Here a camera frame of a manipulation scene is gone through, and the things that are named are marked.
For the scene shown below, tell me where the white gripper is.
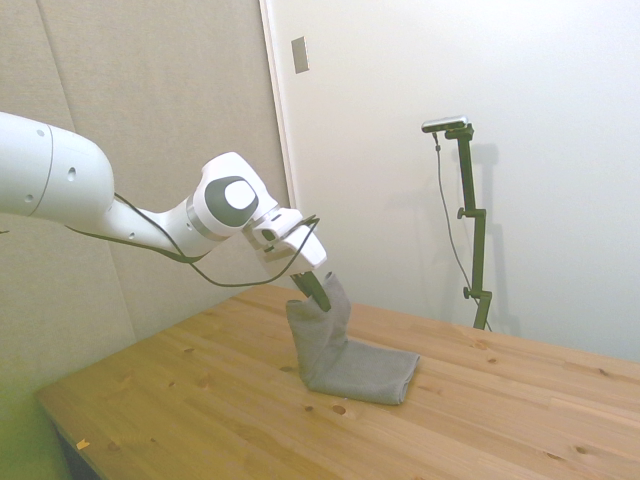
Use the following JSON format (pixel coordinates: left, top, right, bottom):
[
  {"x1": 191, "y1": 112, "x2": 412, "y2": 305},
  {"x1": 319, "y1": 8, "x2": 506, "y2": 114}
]
[{"x1": 256, "y1": 226, "x2": 333, "y2": 313}]

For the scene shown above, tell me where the grey towel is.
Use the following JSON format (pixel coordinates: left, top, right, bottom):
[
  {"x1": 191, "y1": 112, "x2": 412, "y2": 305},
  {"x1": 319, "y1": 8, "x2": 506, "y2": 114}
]
[{"x1": 284, "y1": 271, "x2": 422, "y2": 407}]

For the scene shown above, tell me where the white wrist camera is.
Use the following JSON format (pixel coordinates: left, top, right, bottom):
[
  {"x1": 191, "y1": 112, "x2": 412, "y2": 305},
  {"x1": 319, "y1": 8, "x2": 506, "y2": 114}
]
[{"x1": 251, "y1": 208, "x2": 304, "y2": 251}]

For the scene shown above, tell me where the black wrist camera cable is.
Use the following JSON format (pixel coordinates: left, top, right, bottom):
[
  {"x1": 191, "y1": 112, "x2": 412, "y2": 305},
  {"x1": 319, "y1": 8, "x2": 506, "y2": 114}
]
[{"x1": 63, "y1": 192, "x2": 322, "y2": 290}]

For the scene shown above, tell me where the black jointed camera stand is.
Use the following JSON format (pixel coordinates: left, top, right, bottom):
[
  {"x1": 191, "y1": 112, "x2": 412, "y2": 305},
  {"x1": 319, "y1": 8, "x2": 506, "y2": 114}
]
[{"x1": 443, "y1": 124, "x2": 495, "y2": 332}]

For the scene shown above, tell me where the white door frame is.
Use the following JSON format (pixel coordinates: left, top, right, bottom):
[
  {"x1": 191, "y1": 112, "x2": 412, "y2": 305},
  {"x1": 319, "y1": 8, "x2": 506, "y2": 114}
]
[{"x1": 258, "y1": 0, "x2": 302, "y2": 212}]

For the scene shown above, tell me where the grey stereo camera bar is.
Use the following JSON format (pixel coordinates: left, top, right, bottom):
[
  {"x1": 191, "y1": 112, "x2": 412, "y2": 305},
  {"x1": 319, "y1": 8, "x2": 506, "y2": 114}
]
[{"x1": 420, "y1": 114, "x2": 472, "y2": 135}]

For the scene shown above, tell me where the grey wall plate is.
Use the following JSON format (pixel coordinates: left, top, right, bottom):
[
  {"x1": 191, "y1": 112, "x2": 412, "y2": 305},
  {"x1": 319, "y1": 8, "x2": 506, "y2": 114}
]
[{"x1": 290, "y1": 35, "x2": 312, "y2": 76}]

